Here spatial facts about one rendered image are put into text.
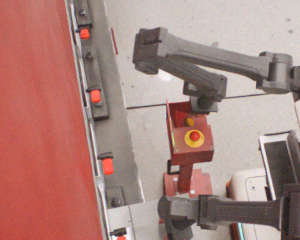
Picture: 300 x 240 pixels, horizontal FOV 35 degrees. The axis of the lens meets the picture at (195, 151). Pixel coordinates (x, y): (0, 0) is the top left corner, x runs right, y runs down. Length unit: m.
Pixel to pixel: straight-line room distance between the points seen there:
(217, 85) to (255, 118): 1.21
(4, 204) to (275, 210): 0.63
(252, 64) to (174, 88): 1.49
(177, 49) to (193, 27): 1.80
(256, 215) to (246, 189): 1.31
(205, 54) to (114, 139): 0.55
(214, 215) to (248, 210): 0.16
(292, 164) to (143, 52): 0.58
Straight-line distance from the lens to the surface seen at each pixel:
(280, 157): 1.49
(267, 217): 0.90
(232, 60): 1.29
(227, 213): 1.04
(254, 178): 2.27
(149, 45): 1.24
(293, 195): 0.83
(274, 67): 1.35
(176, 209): 1.16
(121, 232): 1.14
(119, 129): 1.67
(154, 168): 2.55
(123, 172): 1.61
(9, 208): 0.32
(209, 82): 1.50
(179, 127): 1.81
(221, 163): 2.57
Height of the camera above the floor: 2.37
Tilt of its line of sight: 66 degrees down
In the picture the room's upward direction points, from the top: 8 degrees clockwise
